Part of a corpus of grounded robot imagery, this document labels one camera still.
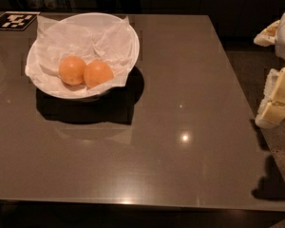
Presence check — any orange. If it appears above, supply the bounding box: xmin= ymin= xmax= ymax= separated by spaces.
xmin=59 ymin=56 xmax=86 ymax=86
xmin=84 ymin=61 xmax=114 ymax=87

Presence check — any black white fiducial marker card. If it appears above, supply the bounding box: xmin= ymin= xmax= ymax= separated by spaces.
xmin=0 ymin=11 xmax=39 ymax=31

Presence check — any white crumpled paper liner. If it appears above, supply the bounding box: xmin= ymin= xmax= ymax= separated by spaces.
xmin=24 ymin=14 xmax=136 ymax=97

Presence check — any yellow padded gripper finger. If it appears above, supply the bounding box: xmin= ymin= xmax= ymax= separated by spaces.
xmin=255 ymin=67 xmax=285 ymax=129
xmin=254 ymin=20 xmax=279 ymax=47

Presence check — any white bowl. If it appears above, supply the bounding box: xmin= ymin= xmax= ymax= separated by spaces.
xmin=26 ymin=12 xmax=141 ymax=100

